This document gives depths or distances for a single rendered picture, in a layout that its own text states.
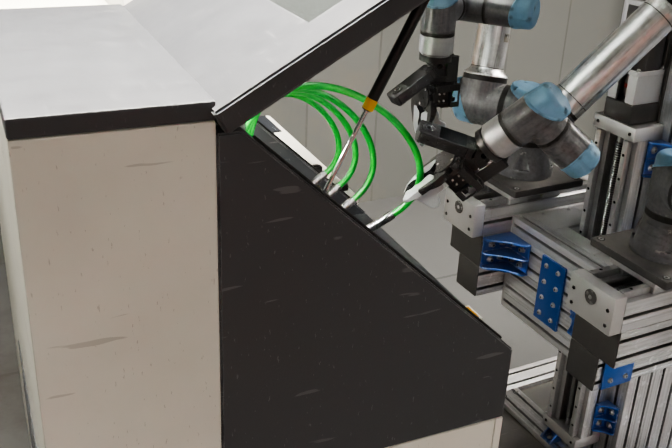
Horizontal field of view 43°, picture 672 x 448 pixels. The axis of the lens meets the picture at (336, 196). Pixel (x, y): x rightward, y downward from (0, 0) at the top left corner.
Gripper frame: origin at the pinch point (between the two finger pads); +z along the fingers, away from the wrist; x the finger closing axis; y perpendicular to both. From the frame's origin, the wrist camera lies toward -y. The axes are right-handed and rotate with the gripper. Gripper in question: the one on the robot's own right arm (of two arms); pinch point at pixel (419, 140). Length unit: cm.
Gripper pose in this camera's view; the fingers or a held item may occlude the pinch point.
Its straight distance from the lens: 194.1
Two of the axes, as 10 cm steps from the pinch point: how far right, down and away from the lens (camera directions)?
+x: -4.0, -3.8, 8.3
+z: -0.4, 9.1, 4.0
